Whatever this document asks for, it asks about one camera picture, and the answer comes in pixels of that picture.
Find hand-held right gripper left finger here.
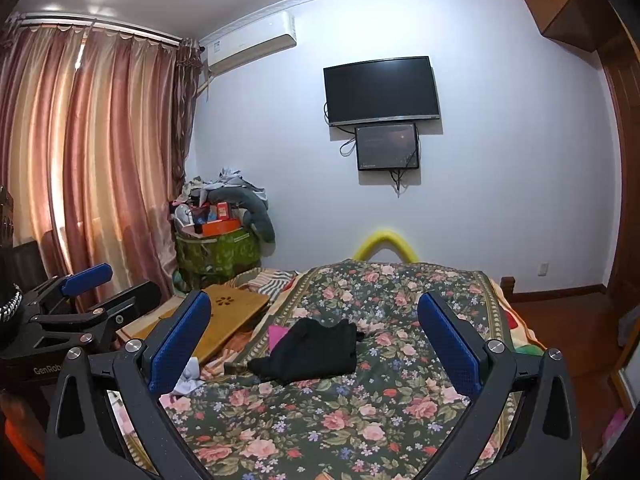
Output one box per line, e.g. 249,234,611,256
45,290,213,480

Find pink folded cloth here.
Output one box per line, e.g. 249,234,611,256
267,325,289,356

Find black hanging cable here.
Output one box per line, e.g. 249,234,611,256
390,135,422,195

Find dark patterned curtain panel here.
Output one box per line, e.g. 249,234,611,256
172,37,202,201

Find dark cabinet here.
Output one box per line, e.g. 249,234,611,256
10,230,68,293

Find small black wall monitor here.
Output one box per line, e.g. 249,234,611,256
355,123,420,172

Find black wall television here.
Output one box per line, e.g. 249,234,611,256
323,56,442,127

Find colourful fleece blanket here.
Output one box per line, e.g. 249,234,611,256
487,275,548,356

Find orange box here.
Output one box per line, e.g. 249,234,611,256
200,217,241,237

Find grey white cloth heap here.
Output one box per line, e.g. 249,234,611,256
182,165,268,206

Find black pants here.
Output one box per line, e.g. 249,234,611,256
248,318,365,387

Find yellow foam tube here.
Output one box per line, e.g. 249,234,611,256
352,230,418,263

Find wooden lap desk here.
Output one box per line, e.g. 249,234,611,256
122,284,271,361

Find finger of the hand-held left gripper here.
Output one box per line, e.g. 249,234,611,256
75,281,162,335
25,262,114,311

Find white air conditioner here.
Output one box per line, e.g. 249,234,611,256
200,11,297,73

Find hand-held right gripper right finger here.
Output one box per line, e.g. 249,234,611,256
417,291,586,480

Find green fabric storage bag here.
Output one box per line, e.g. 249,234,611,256
175,227,262,286

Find white curtain rail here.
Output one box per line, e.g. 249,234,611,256
5,12,183,46

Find floral bedspread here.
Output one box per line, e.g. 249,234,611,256
107,259,546,480

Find pink satin curtain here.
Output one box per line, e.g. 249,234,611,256
0,25,201,306

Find pink fabric item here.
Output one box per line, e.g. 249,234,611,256
602,407,629,442

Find striped bed sheet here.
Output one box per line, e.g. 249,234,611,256
242,267,301,295

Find person's left forearm orange sleeve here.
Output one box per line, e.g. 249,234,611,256
0,417,48,476

